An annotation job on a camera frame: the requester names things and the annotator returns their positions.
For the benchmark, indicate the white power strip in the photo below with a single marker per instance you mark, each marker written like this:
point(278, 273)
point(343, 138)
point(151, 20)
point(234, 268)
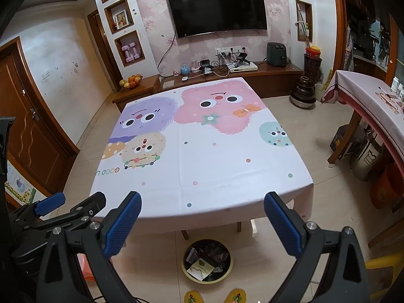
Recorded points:
point(231, 50)

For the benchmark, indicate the fruit bowl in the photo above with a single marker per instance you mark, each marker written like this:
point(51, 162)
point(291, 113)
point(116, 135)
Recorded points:
point(131, 82)

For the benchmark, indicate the wooden cabinet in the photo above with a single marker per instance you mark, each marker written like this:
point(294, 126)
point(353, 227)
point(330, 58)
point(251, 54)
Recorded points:
point(277, 74)

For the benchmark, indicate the wall poster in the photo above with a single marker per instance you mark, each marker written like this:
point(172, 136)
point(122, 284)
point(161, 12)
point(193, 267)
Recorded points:
point(20, 186)

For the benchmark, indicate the small white controller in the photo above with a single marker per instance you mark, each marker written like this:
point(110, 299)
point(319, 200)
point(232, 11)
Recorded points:
point(184, 79)

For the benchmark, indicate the yellow plastic stool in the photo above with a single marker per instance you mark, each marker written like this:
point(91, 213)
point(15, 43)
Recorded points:
point(386, 265)

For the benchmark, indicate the wooden door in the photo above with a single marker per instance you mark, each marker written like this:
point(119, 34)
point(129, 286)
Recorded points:
point(31, 120)

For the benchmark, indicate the printed tablecloth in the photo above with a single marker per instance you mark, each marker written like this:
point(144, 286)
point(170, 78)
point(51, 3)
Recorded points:
point(205, 164)

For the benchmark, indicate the sheet of paper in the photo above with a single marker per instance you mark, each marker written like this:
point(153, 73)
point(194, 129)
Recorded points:
point(166, 83)

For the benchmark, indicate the black air fryer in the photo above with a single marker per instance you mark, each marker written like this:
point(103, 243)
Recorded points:
point(277, 54)

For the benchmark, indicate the yellow flowered slipper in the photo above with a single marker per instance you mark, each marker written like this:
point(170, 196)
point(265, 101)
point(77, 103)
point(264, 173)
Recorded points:
point(193, 297)
point(235, 296)

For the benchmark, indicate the cardboard box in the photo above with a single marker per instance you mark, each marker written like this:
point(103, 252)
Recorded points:
point(340, 142)

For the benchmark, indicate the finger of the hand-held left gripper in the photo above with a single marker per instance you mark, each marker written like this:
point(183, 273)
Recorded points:
point(88, 208)
point(49, 203)

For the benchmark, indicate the orange plastic stool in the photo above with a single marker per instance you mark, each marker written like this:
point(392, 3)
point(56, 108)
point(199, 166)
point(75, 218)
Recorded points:
point(386, 186)

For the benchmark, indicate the wall television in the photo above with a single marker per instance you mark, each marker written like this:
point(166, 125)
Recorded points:
point(217, 9)

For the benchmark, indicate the blue globe toy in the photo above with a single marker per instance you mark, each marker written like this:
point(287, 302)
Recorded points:
point(184, 68)

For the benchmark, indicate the round trash bin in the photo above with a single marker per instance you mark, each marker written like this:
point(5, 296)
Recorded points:
point(206, 260)

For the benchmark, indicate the side table with cloth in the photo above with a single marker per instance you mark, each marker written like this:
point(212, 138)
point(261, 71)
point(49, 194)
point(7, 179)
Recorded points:
point(363, 94)

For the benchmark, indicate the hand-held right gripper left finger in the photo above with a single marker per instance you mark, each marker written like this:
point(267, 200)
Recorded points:
point(121, 224)

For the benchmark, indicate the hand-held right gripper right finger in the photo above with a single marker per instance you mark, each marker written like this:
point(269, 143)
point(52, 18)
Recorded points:
point(284, 224)

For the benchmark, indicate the basket with red lid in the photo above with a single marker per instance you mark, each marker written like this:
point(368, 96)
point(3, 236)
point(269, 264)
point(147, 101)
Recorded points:
point(312, 64)

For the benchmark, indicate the white set-top box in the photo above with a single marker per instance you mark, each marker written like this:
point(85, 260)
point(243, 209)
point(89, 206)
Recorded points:
point(243, 67)

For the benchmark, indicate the black charger device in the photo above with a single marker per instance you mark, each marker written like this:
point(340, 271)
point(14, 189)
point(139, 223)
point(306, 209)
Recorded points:
point(205, 64)

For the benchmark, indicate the brown ceramic jar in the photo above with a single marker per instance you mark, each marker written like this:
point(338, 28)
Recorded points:
point(303, 93)

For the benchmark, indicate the metal pot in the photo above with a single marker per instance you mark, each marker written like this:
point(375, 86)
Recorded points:
point(364, 161)

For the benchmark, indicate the pink dumbbells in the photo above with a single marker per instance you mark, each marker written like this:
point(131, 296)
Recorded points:
point(130, 52)

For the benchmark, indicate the framed picture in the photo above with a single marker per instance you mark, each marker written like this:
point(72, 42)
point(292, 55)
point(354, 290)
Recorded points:
point(120, 20)

